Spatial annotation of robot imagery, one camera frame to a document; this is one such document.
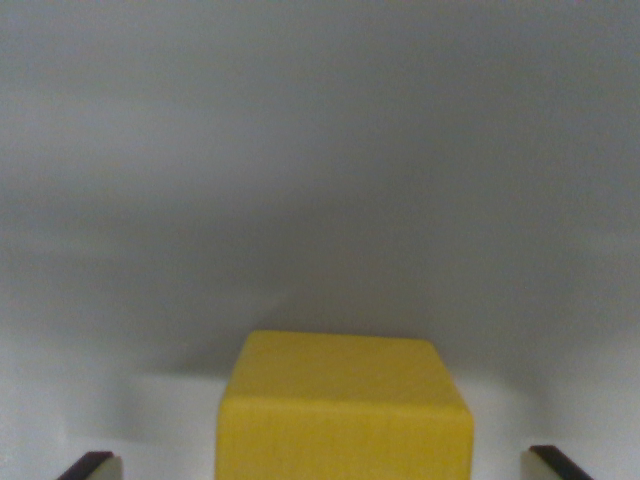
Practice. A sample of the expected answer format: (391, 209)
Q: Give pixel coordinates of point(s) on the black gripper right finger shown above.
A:
(547, 466)

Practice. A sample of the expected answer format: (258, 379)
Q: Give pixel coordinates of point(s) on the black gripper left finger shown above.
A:
(95, 467)

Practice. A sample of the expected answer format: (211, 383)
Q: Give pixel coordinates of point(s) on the yellow wooden cube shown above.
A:
(345, 415)

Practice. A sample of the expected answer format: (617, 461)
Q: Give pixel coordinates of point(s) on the grey plastic bin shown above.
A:
(320, 175)

